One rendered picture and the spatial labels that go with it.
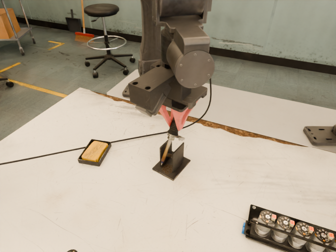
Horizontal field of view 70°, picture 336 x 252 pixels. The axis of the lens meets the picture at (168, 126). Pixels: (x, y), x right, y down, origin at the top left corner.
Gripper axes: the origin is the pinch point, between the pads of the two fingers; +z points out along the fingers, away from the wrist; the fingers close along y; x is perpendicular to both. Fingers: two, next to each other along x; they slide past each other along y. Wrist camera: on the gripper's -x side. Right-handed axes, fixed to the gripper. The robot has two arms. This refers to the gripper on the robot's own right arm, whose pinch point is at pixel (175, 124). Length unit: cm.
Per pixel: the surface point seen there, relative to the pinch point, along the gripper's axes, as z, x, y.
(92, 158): 9.8, -11.9, -15.7
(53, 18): 78, 188, -354
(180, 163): 10.5, -0.6, 2.0
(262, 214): 4.8, -6.7, 22.2
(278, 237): 7.8, -7.2, 25.8
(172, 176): 10.9, -4.7, 2.5
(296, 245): 8.2, -6.5, 28.6
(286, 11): 34, 251, -32
